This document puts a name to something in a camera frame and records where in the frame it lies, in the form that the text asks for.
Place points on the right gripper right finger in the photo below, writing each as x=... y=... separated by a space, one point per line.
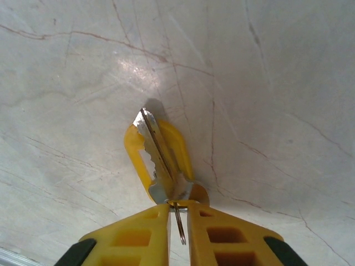
x=222 y=241

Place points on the yellow key tag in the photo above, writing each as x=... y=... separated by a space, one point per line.
x=136 y=155

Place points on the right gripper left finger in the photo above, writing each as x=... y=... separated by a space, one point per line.
x=133 y=241

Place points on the silver key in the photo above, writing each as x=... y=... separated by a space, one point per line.
x=158 y=155

